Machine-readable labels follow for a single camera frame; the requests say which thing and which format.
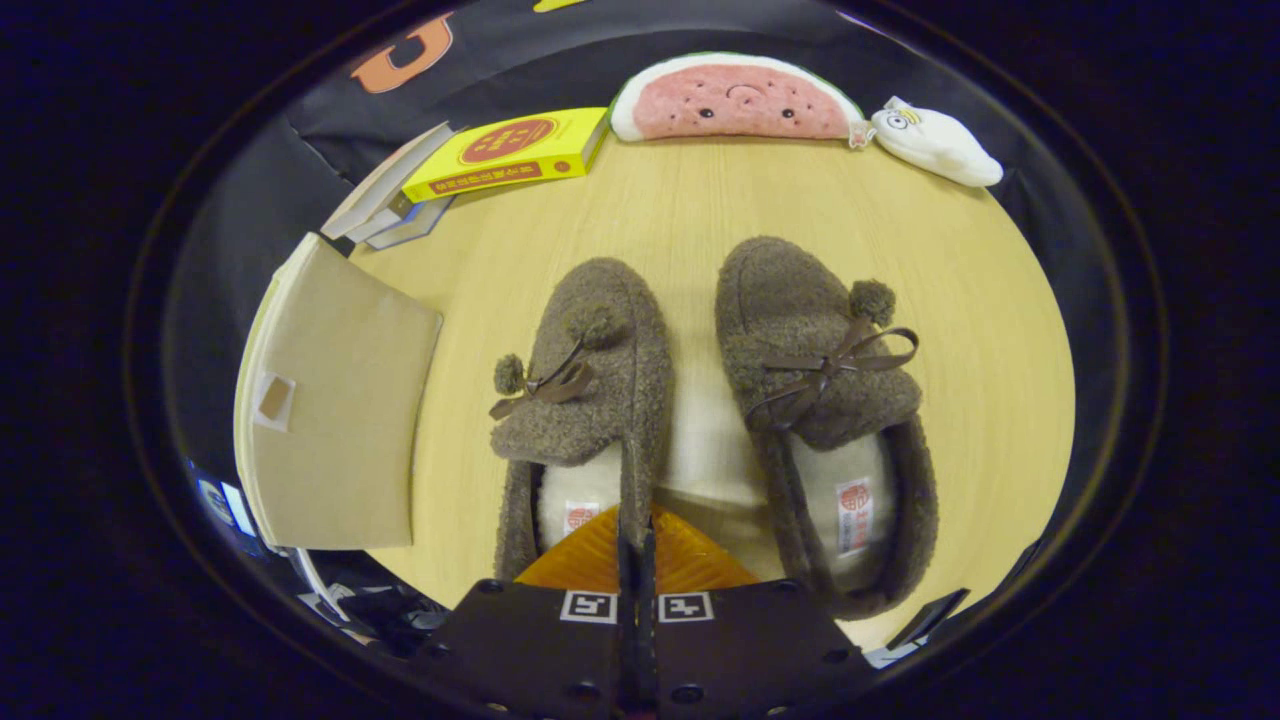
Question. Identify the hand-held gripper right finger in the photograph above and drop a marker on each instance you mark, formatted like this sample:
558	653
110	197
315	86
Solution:
750	650

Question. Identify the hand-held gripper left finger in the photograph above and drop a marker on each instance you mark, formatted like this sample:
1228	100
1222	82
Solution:
530	650

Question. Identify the brown fuzzy shoe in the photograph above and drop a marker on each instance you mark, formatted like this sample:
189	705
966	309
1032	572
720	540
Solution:
610	420
790	320

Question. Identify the beige fabric storage box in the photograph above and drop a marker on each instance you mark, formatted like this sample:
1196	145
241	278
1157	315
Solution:
340	400

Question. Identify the black flat device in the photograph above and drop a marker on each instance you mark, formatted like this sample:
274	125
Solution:
925	620

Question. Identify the blue book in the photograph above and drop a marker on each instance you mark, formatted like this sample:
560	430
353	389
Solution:
425	222

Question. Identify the white book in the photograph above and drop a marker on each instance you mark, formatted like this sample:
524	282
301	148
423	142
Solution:
385	225

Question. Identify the beige book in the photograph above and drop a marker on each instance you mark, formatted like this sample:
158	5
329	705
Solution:
385	185

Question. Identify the yellow book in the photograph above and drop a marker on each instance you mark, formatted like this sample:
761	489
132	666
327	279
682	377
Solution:
510	155

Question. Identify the white plush toy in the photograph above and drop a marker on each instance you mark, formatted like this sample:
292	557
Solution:
940	145

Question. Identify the watermelon slice plush toy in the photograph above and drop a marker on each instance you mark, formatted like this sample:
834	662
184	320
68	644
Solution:
735	100

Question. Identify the black backdrop cloth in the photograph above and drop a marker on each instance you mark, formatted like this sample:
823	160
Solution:
330	110

